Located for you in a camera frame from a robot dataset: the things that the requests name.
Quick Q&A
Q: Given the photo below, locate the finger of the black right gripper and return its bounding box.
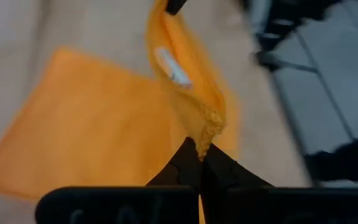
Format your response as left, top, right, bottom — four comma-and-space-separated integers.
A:
165, 0, 188, 16

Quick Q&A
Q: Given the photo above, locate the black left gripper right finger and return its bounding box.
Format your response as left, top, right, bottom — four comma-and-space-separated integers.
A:
201, 143, 358, 224

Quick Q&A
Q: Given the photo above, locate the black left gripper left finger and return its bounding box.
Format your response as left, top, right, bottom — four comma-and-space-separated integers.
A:
35, 136, 203, 224

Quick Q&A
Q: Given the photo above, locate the orange microfiber towel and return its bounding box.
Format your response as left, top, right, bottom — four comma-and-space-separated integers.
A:
0, 0, 241, 224

